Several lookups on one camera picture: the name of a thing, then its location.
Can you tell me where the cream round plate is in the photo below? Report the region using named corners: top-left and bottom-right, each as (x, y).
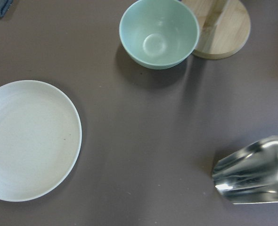
top-left (0, 80), bottom-right (82, 202)

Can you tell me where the green bowl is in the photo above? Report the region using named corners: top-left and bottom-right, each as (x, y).
top-left (119, 0), bottom-right (200, 70)

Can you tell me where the round wooden stand base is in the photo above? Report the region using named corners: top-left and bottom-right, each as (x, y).
top-left (182, 0), bottom-right (251, 60)

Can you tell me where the metal scoop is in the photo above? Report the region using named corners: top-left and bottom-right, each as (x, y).
top-left (212, 135), bottom-right (278, 204)

